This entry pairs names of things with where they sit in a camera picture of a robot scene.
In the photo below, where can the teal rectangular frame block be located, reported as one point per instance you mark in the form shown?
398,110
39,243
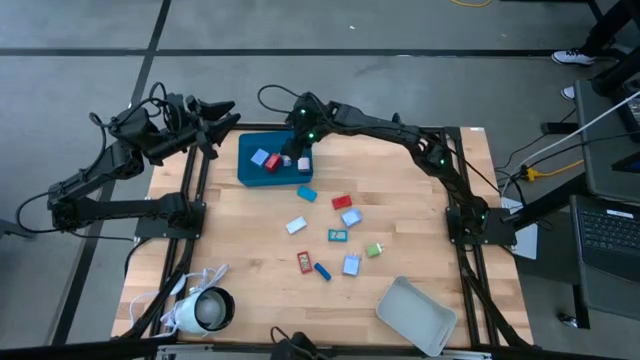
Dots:
337,235

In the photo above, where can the black frame beam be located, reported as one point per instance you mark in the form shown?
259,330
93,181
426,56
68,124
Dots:
75,350

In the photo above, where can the person's leg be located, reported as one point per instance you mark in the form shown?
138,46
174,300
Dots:
607,25

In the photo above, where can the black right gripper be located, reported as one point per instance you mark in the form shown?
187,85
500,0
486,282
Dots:
304,137

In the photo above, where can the red rectangular frame block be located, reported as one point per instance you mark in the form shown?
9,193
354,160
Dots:
341,202
304,262

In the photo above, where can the white pale blue block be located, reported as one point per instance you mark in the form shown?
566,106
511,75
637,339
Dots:
296,225

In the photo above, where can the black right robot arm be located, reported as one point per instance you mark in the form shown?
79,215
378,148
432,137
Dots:
380,130

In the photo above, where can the white paper sheet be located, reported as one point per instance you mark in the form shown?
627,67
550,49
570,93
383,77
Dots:
527,245

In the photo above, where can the white round lamp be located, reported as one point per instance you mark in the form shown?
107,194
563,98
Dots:
205,310

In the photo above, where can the grey metal foot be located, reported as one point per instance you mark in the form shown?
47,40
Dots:
12,229

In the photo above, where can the blue rectangular frame block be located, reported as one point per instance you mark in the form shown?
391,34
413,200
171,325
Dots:
322,271

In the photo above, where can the small red block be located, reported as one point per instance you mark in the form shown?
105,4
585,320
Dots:
272,162

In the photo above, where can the teal plastic tray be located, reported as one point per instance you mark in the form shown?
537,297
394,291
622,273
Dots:
250,175

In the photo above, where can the silver aluminium rail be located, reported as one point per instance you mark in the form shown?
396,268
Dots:
225,354

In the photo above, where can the small grey white item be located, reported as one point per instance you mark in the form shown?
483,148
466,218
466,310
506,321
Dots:
286,160

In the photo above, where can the grey plastic tray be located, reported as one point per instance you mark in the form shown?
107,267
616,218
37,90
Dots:
415,320

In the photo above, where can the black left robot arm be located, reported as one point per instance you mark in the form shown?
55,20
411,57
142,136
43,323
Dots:
100,207

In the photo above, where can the black metal table frame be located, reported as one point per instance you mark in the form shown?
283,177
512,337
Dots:
451,132

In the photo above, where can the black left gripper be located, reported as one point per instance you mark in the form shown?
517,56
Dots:
187,122

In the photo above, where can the black power brick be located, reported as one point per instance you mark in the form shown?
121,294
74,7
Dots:
557,128

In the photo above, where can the light blue square block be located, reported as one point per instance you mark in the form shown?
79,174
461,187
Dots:
260,156

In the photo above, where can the grey desk top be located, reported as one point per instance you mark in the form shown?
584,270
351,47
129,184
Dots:
610,300
605,165

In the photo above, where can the pale pink white charger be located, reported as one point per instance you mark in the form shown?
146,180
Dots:
303,165

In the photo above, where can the black castor wheel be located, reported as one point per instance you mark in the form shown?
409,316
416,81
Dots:
567,320

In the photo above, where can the dark grey laptop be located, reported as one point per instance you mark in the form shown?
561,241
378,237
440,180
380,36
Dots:
607,235

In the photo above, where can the person's white shoe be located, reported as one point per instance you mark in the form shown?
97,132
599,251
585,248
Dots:
568,93
572,57

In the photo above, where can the black desk leg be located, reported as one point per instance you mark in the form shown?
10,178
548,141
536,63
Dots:
545,205

